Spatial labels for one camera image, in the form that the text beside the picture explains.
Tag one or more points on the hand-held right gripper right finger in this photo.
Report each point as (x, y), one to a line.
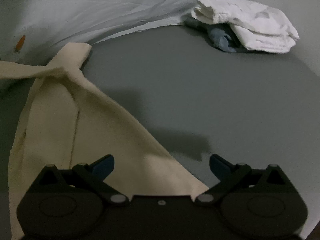
(218, 166)

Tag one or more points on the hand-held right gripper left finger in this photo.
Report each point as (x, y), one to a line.
(103, 167)

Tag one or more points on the beige garment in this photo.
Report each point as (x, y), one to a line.
(100, 125)

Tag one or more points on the blue folded garment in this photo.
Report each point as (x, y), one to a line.
(221, 38)

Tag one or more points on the white folded garment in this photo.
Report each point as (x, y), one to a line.
(260, 25)

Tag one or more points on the carrot print light sheet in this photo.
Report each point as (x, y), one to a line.
(100, 10)

